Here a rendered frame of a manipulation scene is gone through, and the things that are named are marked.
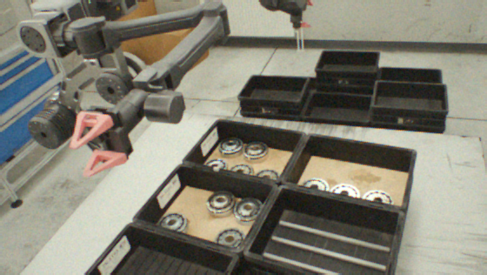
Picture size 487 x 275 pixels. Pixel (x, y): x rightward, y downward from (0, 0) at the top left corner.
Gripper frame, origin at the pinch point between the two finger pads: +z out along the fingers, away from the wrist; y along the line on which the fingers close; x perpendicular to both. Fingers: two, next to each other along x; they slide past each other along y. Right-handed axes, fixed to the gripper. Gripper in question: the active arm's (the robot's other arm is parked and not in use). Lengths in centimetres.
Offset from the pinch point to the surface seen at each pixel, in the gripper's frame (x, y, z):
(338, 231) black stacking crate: -38, 62, -46
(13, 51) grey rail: 193, 56, -142
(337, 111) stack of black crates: -16, 107, -181
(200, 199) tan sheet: 13, 62, -50
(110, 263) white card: 25, 56, -14
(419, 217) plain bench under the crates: -63, 74, -69
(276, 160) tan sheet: -8, 62, -76
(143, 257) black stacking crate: 20, 63, -22
